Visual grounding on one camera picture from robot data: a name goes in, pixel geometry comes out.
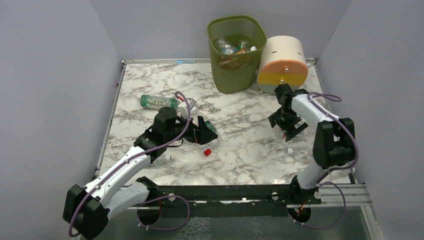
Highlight red label bottle red cap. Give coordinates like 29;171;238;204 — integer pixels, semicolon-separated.
184;138;213;156

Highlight blue label bottle front left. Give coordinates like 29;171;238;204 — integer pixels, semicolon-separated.
152;154;173;166

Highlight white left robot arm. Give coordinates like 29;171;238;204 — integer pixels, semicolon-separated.
62;107;219;240

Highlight green Cestbon label water bottle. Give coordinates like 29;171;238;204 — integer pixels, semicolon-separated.
197;113;221;141

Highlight clear unlabelled bottle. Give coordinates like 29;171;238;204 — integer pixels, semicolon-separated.
286;147;314;164

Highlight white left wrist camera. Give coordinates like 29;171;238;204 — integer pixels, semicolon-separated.
177;98;197;119

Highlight red label water bottle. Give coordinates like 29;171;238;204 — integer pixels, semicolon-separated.
281;130;305;139

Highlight green bottle back left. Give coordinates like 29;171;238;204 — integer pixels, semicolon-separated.
140;94;180;110

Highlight green ribbed plastic bin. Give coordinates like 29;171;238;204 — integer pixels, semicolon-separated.
206;15;267;94

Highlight brown red tea bottle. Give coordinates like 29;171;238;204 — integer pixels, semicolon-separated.
218;48;252;70

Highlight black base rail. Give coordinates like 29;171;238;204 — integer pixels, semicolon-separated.
136;184;322;221

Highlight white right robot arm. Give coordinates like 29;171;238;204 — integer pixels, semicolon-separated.
268;83;359;191

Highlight green white label water bottle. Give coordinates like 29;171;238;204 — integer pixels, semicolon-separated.
237;39;251;50

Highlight round drawer box gold knobs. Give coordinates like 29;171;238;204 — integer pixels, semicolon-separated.
256;35;309;94

